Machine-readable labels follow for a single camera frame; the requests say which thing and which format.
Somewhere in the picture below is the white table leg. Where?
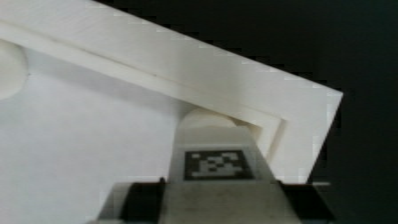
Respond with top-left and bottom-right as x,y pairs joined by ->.
160,109 -> 302,224

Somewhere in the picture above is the white square tabletop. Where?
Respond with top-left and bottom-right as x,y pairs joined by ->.
0,0 -> 342,224

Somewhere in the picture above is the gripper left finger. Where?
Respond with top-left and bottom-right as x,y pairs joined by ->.
87,178 -> 167,224

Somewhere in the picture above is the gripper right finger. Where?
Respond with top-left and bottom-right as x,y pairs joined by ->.
279,183 -> 336,224

